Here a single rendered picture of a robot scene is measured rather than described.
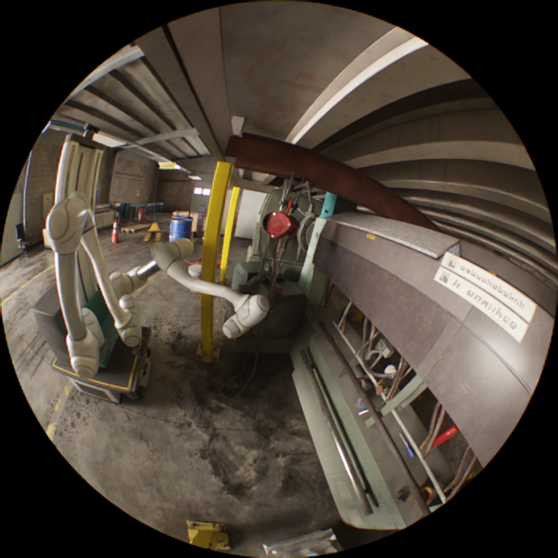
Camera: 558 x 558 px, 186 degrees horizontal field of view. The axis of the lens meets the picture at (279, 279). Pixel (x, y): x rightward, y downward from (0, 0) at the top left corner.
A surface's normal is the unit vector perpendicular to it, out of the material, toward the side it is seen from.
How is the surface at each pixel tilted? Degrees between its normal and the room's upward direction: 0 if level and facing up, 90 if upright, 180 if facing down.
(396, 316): 90
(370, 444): 0
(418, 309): 90
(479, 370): 90
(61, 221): 84
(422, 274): 78
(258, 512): 0
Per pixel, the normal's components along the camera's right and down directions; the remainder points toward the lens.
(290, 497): 0.22, -0.90
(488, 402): -0.96, -0.13
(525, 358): -0.89, -0.32
